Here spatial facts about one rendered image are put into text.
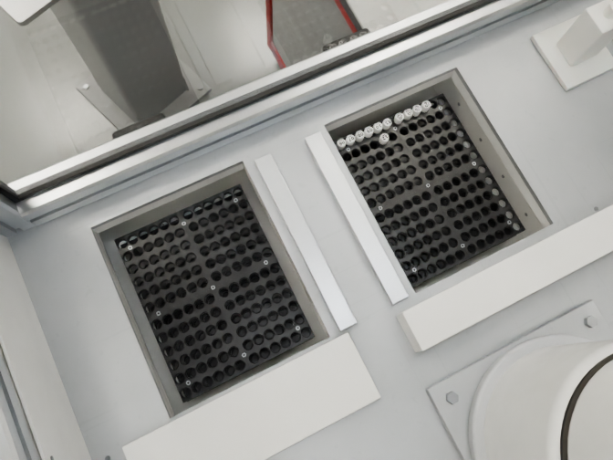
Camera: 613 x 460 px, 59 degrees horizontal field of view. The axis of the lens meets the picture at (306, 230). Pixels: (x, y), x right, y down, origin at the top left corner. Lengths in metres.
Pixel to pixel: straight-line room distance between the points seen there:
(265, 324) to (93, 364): 0.21
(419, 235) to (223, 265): 0.26
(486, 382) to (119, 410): 0.41
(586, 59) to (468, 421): 0.50
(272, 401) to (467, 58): 0.51
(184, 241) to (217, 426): 0.24
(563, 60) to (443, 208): 0.26
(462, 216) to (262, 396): 0.35
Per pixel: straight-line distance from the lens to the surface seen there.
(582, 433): 0.49
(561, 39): 0.84
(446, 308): 0.64
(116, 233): 0.81
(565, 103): 0.82
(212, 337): 0.69
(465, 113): 0.84
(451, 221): 0.75
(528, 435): 0.55
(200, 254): 0.71
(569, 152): 0.79
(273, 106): 0.67
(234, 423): 0.63
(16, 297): 0.67
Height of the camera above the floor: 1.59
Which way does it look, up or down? 75 degrees down
